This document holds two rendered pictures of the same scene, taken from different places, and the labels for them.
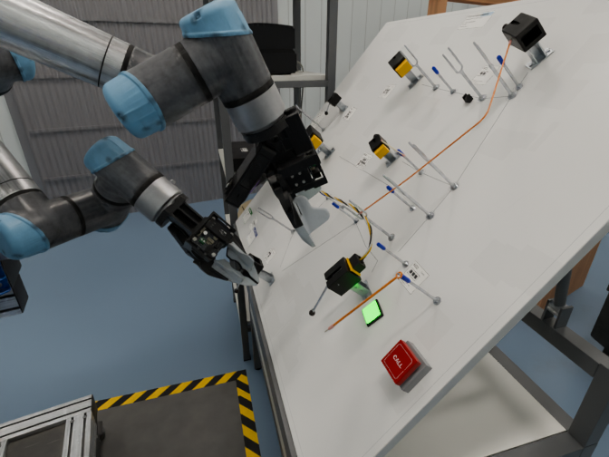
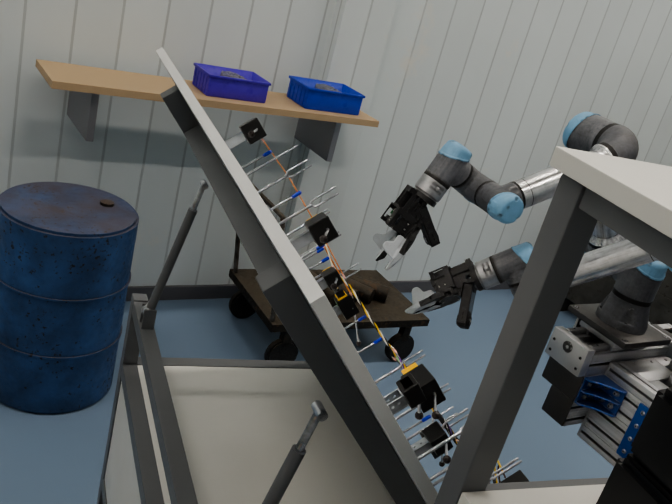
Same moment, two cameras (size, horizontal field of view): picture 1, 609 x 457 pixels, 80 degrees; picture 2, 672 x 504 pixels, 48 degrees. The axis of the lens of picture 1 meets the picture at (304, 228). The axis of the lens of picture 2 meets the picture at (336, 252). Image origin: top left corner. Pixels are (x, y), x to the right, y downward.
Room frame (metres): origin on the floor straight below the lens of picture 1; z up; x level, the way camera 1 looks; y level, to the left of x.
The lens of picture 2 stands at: (2.31, -0.45, 1.97)
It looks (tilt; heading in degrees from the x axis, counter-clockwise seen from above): 22 degrees down; 170
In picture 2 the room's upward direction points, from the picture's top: 16 degrees clockwise
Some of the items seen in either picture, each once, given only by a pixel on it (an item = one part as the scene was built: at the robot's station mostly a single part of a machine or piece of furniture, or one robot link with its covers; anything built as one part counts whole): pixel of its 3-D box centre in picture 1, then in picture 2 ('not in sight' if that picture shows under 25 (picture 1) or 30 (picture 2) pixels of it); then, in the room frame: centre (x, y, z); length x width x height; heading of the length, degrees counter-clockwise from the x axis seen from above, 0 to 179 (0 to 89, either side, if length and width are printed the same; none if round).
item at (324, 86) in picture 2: not in sight; (324, 95); (-1.36, -0.04, 1.28); 0.32 x 0.22 x 0.11; 116
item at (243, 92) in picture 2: not in sight; (230, 83); (-1.14, -0.50, 1.27); 0.30 x 0.21 x 0.10; 116
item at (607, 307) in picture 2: not in sight; (626, 307); (0.40, 0.79, 1.21); 0.15 x 0.15 x 0.10
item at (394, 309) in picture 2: not in sight; (331, 272); (-1.23, 0.20, 0.41); 1.04 x 0.62 x 0.82; 117
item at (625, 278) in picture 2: not in sight; (640, 271); (0.39, 0.79, 1.33); 0.13 x 0.12 x 0.14; 20
